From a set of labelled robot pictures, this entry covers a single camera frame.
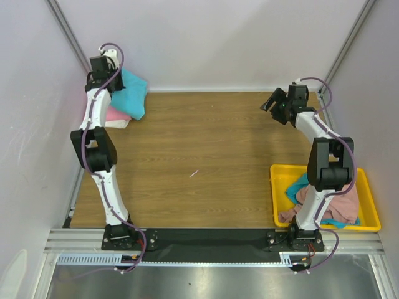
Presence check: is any aluminium front rail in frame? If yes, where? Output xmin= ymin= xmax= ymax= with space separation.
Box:
xmin=44 ymin=228 xmax=384 ymax=255

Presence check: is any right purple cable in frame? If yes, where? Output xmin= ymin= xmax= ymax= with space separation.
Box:
xmin=296 ymin=77 xmax=357 ymax=275

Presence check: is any left aluminium frame post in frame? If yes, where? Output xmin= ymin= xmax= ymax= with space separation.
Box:
xmin=44 ymin=0 xmax=92 ymax=85

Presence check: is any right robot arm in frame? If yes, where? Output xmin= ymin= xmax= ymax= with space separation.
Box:
xmin=261 ymin=83 xmax=357 ymax=251

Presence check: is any folded pink t shirt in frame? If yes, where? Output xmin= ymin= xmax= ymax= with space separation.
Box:
xmin=106 ymin=106 xmax=131 ymax=121

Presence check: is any dusty pink t shirt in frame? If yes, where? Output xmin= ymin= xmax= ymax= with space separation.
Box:
xmin=278 ymin=183 xmax=360 ymax=225

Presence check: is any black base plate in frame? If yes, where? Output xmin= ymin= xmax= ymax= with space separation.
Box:
xmin=108 ymin=228 xmax=324 ymax=256

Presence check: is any aluminium frame post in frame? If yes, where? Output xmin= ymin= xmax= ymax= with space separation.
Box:
xmin=324 ymin=0 xmax=378 ymax=85
xmin=44 ymin=0 xmax=92 ymax=85

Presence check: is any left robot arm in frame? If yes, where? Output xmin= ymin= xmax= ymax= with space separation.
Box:
xmin=70 ymin=49 xmax=137 ymax=250

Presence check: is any folded white t shirt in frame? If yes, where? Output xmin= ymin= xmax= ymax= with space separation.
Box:
xmin=105 ymin=120 xmax=130 ymax=129

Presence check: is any yellow plastic bin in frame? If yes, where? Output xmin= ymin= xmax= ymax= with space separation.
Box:
xmin=270 ymin=164 xmax=381 ymax=232

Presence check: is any white cable duct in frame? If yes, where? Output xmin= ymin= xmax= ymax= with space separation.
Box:
xmin=58 ymin=251 xmax=309 ymax=267

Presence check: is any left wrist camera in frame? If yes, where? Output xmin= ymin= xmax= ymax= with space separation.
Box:
xmin=99 ymin=47 xmax=120 ymax=70

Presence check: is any right aluminium frame post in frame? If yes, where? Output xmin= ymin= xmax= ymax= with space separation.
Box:
xmin=324 ymin=0 xmax=378 ymax=85

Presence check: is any turquoise t shirt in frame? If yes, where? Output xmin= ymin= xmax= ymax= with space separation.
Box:
xmin=285 ymin=173 xmax=362 ymax=230
xmin=110 ymin=68 xmax=148 ymax=120

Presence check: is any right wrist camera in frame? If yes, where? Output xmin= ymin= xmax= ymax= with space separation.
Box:
xmin=292 ymin=78 xmax=301 ymax=85

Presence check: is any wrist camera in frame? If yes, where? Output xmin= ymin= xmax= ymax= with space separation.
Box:
xmin=99 ymin=47 xmax=120 ymax=70
xmin=292 ymin=78 xmax=301 ymax=85

